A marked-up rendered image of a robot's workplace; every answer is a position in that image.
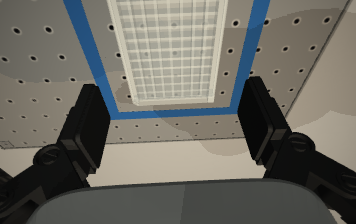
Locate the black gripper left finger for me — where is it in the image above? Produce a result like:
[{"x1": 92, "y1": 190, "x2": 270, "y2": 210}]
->
[{"x1": 0, "y1": 84, "x2": 111, "y2": 224}]

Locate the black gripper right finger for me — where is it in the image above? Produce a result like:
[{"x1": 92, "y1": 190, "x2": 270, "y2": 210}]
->
[{"x1": 237, "y1": 76, "x2": 356, "y2": 224}]

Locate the blue tape outline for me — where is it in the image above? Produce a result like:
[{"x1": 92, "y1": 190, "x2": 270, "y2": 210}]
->
[{"x1": 63, "y1": 0, "x2": 270, "y2": 120}]

